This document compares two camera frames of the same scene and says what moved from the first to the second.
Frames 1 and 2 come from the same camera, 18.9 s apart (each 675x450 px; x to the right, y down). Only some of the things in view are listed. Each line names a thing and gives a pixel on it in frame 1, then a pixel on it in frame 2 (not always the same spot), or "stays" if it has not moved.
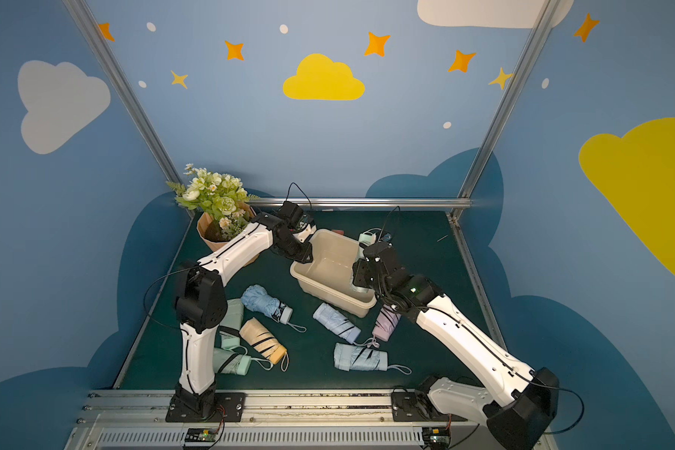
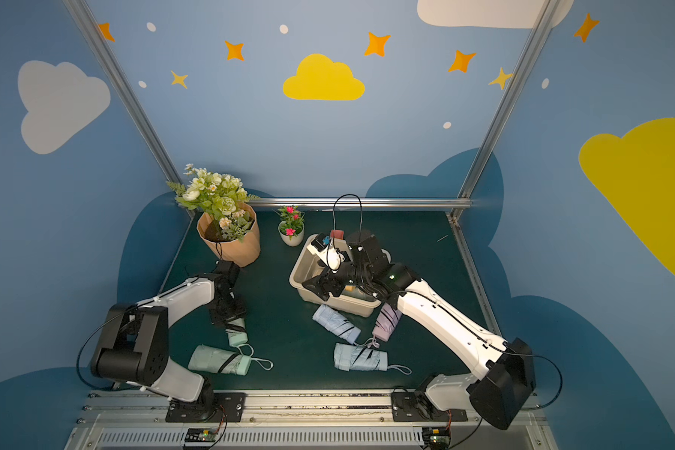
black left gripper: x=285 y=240 → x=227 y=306
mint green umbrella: x=229 y=362 stays
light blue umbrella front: x=352 y=357 stays
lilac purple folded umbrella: x=387 y=321 stays
